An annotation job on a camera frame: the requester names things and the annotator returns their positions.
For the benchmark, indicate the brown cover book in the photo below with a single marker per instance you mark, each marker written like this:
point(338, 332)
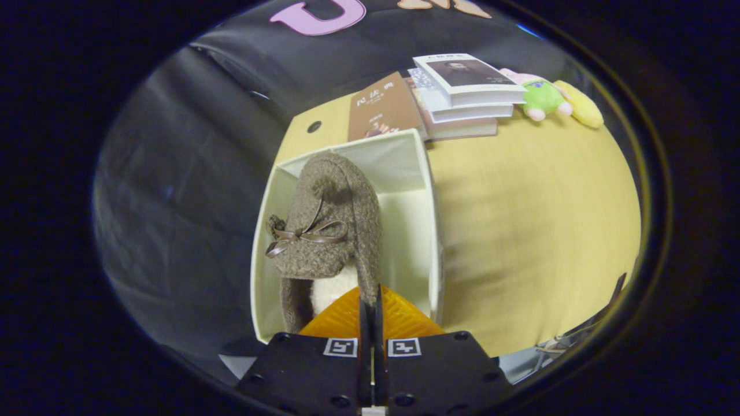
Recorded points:
point(384, 107)

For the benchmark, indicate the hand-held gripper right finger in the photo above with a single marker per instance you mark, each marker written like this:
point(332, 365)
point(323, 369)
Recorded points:
point(439, 370)

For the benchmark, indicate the white portrait cover book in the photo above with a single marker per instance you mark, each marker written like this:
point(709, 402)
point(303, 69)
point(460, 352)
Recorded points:
point(468, 72)

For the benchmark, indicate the white patterned cover book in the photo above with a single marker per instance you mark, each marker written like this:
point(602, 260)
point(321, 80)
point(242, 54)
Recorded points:
point(474, 112)

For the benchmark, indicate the foldable fabric storage box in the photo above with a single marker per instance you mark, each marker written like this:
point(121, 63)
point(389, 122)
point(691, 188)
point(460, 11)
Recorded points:
point(404, 231)

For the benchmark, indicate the black desk grommet hole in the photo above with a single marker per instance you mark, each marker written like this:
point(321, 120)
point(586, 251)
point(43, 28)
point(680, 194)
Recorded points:
point(314, 126)

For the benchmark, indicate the brown fuzzy slipper shoe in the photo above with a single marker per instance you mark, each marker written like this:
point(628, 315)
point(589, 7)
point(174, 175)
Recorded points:
point(335, 190)

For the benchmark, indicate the pale pink thick book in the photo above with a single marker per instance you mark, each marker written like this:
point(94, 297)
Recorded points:
point(462, 130)

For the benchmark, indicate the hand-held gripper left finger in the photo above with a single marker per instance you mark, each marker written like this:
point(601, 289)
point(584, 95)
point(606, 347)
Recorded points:
point(312, 370)

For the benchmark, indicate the green and pink plush toy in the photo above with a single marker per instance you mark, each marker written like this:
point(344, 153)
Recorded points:
point(540, 98)

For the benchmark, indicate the yellow plush toy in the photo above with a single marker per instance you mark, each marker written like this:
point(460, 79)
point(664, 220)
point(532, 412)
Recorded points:
point(584, 107)

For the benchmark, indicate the black backdrop cloth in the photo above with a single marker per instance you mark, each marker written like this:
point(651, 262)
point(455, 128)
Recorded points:
point(173, 202)

